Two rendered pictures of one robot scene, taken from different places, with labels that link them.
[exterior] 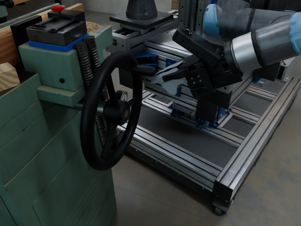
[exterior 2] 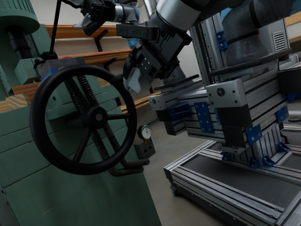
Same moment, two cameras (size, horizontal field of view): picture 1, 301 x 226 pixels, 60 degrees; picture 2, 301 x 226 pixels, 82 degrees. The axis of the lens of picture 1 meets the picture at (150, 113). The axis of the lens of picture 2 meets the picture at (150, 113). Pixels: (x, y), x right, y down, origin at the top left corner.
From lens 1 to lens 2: 0.44 m
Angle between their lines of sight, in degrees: 35
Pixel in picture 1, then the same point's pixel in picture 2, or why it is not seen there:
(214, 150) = (273, 189)
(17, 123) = (22, 135)
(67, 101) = (54, 112)
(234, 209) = not seen: outside the picture
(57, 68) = not seen: hidden behind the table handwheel
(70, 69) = not seen: hidden behind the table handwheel
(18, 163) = (21, 171)
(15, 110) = (20, 124)
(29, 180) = (36, 190)
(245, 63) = (168, 11)
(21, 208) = (23, 217)
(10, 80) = (19, 102)
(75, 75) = (60, 91)
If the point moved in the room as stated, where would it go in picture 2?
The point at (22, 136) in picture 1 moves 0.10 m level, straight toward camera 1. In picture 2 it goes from (27, 147) to (5, 160)
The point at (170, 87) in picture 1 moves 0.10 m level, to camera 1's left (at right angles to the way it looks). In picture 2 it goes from (135, 84) to (103, 95)
